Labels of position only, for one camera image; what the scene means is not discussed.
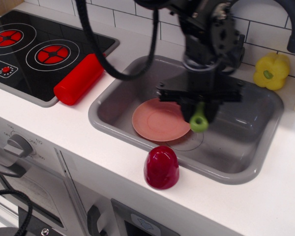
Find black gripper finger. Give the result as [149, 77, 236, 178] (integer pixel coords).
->
[178, 99, 198, 123]
[204, 101, 220, 123]

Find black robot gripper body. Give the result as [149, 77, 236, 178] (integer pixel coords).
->
[157, 59, 242, 104]

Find green handled metal spatula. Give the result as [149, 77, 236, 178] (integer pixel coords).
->
[189, 102, 209, 133]

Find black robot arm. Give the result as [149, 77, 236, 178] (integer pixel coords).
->
[136, 0, 244, 122]

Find pink plastic plate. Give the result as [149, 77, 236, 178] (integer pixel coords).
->
[132, 98, 190, 142]

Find grey toy sink basin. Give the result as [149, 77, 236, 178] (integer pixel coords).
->
[88, 56, 284, 184]

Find yellow toy bell pepper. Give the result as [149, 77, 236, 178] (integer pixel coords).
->
[253, 53, 290, 90]

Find dark red plastic dome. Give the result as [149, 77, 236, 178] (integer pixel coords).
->
[144, 146, 179, 190]

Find red plastic cylinder bottle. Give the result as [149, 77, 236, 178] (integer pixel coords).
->
[54, 54, 104, 106]

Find grey dishwasher front panel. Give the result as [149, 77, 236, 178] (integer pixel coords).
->
[111, 199, 179, 236]

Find black toy stovetop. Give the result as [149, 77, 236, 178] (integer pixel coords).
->
[0, 9, 120, 108]

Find grey oven knob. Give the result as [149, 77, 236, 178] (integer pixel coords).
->
[3, 134, 33, 158]

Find toy oven door window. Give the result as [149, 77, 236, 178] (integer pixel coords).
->
[0, 174, 63, 228]

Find dark cabinet door handle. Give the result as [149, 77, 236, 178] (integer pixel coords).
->
[87, 205, 108, 236]

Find black braided cable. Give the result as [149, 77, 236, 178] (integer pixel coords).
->
[0, 189, 33, 236]
[74, 0, 160, 81]

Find grey oven door handle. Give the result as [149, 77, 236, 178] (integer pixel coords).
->
[0, 147, 31, 178]

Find black lower braided cable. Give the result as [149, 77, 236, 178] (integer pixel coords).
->
[0, 189, 33, 236]

